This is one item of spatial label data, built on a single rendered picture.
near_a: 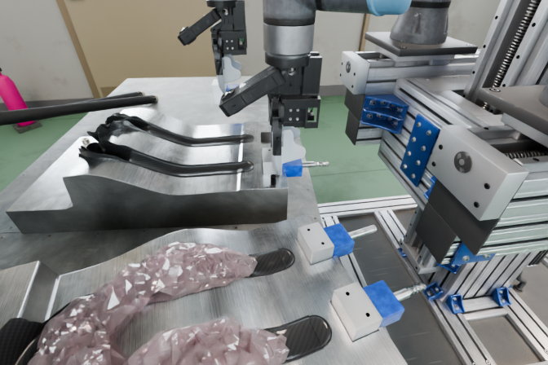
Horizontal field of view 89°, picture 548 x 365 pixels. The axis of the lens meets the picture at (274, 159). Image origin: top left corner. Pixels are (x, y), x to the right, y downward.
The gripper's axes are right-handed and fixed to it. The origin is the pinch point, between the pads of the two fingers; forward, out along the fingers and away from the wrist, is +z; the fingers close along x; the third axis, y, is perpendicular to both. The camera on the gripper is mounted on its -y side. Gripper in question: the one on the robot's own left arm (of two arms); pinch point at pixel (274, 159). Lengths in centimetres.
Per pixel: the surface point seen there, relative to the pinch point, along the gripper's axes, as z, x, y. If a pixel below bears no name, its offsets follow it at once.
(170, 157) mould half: 1.2, 3.6, -20.9
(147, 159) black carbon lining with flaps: -0.2, 1.2, -24.5
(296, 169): 1.0, -2.2, 4.2
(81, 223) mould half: 8.4, -6.8, -36.2
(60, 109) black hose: 1, 29, -56
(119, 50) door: 33, 229, -128
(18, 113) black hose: -1, 22, -62
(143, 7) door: -1, 232, -99
